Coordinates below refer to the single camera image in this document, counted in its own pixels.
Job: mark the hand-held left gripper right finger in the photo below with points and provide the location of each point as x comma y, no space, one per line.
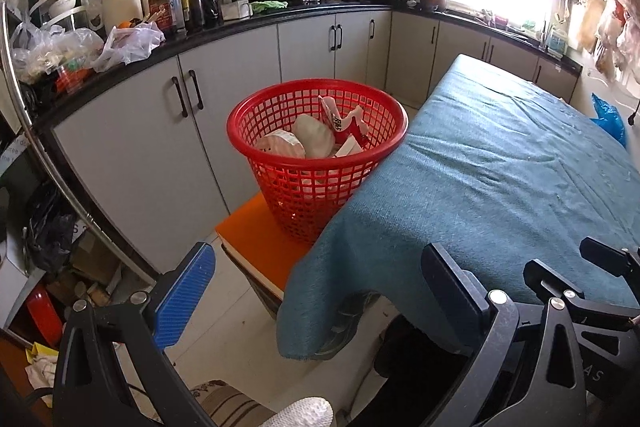
450,292

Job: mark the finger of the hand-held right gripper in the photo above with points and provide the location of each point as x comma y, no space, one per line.
600,309
610,257

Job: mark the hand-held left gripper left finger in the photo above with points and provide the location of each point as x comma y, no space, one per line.
185,297

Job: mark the red plastic mesh basket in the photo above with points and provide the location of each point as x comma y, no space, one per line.
300,202

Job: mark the person's left hand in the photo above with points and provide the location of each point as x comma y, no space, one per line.
305,414

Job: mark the person's black trouser leg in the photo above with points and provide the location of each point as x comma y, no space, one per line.
410,347

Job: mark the orange stool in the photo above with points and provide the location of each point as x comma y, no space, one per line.
260,237

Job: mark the grey sneaker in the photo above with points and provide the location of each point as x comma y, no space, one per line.
350,322

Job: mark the brown striped cushion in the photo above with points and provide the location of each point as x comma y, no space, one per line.
225,407

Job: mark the blue blanket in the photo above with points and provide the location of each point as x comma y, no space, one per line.
475,157

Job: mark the blue plastic bag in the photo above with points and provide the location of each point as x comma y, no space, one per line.
607,117

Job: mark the red plastic basin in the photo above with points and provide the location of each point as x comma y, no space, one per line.
42,317

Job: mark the black plastic bag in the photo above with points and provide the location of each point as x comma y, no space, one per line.
50,232

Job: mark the grey kitchen base cabinets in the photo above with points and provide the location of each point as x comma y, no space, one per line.
140,147

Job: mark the chrome metal tube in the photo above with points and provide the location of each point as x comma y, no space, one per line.
50,167

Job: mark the clear hanging plastic bags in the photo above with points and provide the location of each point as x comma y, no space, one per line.
610,42

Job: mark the teal plastic container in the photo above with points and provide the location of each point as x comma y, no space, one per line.
557,42

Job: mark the beige hanging plastic bag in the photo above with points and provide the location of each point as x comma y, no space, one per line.
590,22

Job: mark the white plastic bag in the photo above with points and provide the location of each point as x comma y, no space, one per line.
130,47

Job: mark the black kitchen countertop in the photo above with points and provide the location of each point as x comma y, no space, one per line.
210,38

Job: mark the small white box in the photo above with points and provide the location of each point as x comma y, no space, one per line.
237,9

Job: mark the green cloth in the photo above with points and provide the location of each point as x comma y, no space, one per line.
267,7

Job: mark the cream electric kettle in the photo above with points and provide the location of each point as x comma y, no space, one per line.
122,2

